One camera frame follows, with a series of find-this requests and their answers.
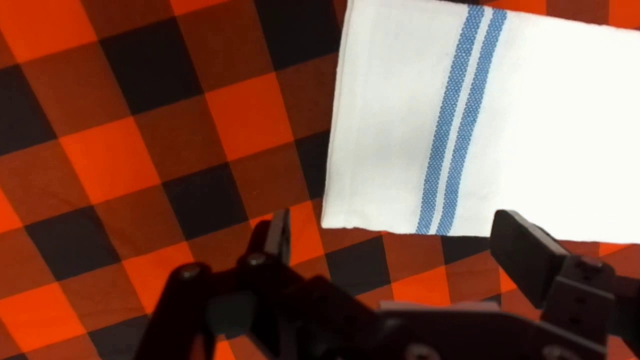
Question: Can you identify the white dishcloth with blue stripes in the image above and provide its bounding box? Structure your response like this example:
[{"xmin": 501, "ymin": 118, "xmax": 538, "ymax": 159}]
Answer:
[{"xmin": 320, "ymin": 0, "xmax": 640, "ymax": 246}]

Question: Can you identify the orange and black checkered tablecloth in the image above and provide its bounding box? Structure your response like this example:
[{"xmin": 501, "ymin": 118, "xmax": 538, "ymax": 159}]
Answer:
[{"xmin": 0, "ymin": 0, "xmax": 640, "ymax": 360}]

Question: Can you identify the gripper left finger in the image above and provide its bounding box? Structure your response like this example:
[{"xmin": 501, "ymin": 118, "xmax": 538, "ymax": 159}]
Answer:
[{"xmin": 134, "ymin": 209, "xmax": 381, "ymax": 360}]

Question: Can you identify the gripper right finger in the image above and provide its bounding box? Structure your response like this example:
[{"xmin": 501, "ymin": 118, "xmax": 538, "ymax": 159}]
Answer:
[{"xmin": 489, "ymin": 210, "xmax": 640, "ymax": 360}]

